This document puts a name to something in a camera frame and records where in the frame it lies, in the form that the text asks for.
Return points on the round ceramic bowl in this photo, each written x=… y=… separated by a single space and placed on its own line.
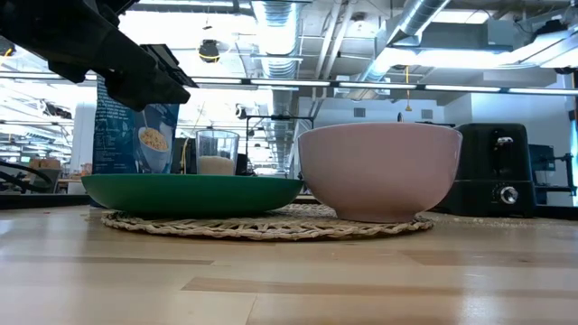
x=379 y=171

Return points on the round woven straw placemat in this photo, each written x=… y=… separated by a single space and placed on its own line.
x=253 y=228

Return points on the black curved office chair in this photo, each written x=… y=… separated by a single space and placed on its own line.
x=22 y=173

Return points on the round green plate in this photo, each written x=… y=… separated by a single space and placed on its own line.
x=189 y=194

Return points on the silver ventilation duct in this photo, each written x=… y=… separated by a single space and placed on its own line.
x=276 y=36

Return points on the black ceiling dome camera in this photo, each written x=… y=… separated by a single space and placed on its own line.
x=209 y=49

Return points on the small glass with milk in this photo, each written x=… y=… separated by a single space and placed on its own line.
x=217 y=162

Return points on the white building column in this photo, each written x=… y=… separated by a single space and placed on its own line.
x=83 y=140

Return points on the black two-slot toaster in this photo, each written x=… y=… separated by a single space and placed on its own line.
x=487 y=180

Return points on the blue frosted flakes cereal box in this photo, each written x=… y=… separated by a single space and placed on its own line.
x=117 y=144

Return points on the black table edge rail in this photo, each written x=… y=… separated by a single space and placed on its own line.
x=40 y=201

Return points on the long ceiling light strip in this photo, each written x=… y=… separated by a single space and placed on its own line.
x=361 y=83

